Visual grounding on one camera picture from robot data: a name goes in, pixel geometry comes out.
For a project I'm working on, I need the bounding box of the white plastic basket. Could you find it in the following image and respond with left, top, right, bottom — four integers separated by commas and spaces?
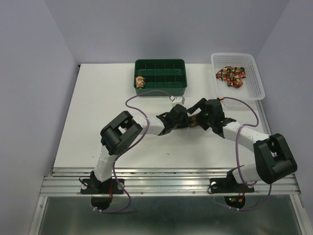
211, 53, 265, 101

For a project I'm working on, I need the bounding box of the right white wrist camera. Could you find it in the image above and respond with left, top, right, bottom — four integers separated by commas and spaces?
217, 98, 225, 108

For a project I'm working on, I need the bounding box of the rolled patterned tie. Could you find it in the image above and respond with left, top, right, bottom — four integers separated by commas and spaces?
135, 76, 146, 89

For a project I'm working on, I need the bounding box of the aluminium frame rail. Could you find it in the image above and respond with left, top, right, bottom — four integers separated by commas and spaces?
29, 101, 309, 235

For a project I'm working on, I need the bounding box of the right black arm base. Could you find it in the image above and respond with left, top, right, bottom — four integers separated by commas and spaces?
207, 178, 255, 195

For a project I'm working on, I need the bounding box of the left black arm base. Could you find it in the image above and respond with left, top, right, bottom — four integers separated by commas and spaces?
79, 178, 124, 195

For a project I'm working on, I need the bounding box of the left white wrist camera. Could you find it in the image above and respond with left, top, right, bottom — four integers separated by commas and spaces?
169, 96, 185, 104

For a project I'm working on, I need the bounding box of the green divided organizer tray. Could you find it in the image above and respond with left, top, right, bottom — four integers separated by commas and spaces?
133, 59, 187, 96

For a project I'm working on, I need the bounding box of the colourful squares patterned tie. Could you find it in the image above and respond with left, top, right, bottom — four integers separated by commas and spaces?
175, 114, 199, 129

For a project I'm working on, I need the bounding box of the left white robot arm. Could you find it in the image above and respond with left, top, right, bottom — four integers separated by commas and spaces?
90, 104, 189, 193

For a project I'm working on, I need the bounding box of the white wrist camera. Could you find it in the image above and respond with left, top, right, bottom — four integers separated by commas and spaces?
217, 98, 225, 108
169, 96, 185, 104

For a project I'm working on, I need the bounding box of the dark floral tie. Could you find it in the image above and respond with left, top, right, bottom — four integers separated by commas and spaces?
215, 66, 246, 89

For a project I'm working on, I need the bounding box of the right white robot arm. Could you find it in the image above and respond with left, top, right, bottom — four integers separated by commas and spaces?
187, 98, 297, 191

